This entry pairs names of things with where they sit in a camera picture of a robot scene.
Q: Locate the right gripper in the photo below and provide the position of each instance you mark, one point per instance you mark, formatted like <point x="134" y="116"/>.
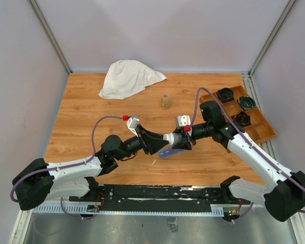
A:
<point x="185" y="146"/>

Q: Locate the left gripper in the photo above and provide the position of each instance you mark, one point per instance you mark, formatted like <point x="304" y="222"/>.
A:
<point x="154" y="142"/>

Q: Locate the blue weekly pill organizer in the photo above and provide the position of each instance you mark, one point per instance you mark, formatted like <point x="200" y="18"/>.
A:
<point x="165" y="153"/>

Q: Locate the white cap pill bottle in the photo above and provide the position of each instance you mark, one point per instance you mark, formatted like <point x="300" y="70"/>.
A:
<point x="173" y="139"/>

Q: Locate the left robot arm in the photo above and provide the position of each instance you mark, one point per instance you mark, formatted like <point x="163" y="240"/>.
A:
<point x="41" y="181"/>

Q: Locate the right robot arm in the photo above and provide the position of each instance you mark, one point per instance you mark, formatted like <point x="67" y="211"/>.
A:
<point x="283" y="194"/>

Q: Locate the clear glass pill bottle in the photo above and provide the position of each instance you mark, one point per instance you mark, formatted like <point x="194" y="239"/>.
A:
<point x="166" y="102"/>

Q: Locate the black cup far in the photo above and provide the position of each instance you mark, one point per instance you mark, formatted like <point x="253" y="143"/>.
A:
<point x="225" y="95"/>

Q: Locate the wooden compartment tray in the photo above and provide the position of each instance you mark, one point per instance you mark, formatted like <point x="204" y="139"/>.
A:
<point x="260" y="130"/>

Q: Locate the white cloth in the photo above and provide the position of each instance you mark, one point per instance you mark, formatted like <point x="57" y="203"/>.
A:
<point x="126" y="78"/>

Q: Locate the green black cup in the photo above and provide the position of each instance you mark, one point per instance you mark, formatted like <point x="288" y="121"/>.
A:
<point x="246" y="103"/>

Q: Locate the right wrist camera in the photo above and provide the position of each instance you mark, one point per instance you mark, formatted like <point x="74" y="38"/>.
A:
<point x="182" y="121"/>

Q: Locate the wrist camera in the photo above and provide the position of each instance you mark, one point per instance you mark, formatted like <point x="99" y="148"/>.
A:
<point x="182" y="121"/>
<point x="132" y="124"/>

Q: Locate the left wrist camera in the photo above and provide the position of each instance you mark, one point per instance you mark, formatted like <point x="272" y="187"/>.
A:
<point x="132" y="124"/>

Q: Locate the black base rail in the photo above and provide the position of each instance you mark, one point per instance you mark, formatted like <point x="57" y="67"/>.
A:
<point x="145" y="200"/>

